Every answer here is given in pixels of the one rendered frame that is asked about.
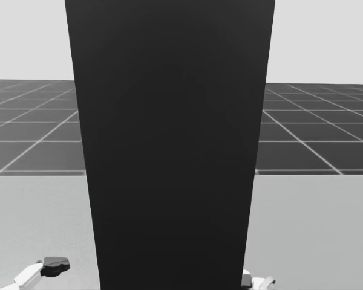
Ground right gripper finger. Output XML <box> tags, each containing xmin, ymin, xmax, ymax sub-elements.
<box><xmin>240</xmin><ymin>269</ymin><xmax>276</xmax><ymax>290</ymax></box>

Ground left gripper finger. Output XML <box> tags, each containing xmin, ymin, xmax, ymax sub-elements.
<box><xmin>0</xmin><ymin>256</ymin><xmax>71</xmax><ymax>290</ymax></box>

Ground black screen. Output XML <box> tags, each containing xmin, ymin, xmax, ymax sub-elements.
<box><xmin>64</xmin><ymin>0</ymin><xmax>276</xmax><ymax>290</ymax></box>

